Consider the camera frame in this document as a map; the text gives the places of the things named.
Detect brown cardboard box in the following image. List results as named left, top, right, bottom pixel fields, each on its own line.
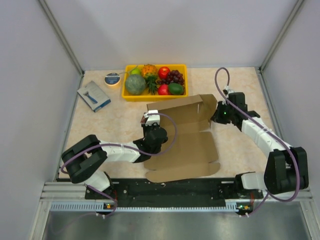
left=143, top=94, right=221, bottom=183

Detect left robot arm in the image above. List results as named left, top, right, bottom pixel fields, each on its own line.
left=61, top=123, right=168, bottom=199

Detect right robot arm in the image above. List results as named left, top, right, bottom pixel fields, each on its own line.
left=211, top=91, right=309, bottom=198

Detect red card packet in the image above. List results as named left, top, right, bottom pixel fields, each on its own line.
left=140, top=116, right=146, bottom=125

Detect red pink fruit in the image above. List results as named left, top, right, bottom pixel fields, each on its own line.
left=157, top=84, right=170, bottom=96

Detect yellow plastic tray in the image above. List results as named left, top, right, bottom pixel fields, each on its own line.
left=121, top=63, right=189, bottom=102

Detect green avocado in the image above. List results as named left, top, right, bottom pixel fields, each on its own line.
left=168, top=82, right=185, bottom=96

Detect green netted melon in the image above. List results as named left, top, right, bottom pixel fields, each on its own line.
left=124, top=74, right=147, bottom=96

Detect green pineapple leaves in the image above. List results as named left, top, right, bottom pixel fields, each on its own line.
left=145, top=75, right=158, bottom=95

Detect purple grape bunch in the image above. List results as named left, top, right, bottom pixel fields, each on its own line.
left=156, top=70, right=185, bottom=86

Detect red apple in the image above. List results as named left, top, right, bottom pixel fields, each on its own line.
left=158, top=66, right=171, bottom=80

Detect tape roll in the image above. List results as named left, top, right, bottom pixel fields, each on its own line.
left=104, top=72, right=121, bottom=89

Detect blue razor package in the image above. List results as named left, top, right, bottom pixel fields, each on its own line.
left=77, top=81, right=111, bottom=113

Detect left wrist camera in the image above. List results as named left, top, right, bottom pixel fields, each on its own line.
left=143, top=110, right=160, bottom=126

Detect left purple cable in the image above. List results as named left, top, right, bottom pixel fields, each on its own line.
left=60, top=112, right=178, bottom=175

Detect purple cable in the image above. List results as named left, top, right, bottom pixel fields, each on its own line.
left=60, top=112, right=178, bottom=175
left=215, top=66, right=301, bottom=216

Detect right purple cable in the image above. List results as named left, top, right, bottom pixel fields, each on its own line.
left=215, top=66, right=301, bottom=216

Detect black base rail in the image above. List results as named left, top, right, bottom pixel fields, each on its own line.
left=84, top=177, right=265, bottom=208

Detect white slotted cable duct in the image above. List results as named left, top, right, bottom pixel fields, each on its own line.
left=50, top=201, right=239, bottom=213

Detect right aluminium frame post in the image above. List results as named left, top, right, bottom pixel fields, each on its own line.
left=258, top=0, right=306, bottom=75

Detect aluminium frame post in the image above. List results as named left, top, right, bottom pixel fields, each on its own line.
left=258, top=0, right=306, bottom=75
left=36, top=0, right=84, bottom=76

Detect left aluminium frame post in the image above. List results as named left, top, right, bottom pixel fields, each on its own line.
left=36, top=0, right=84, bottom=76

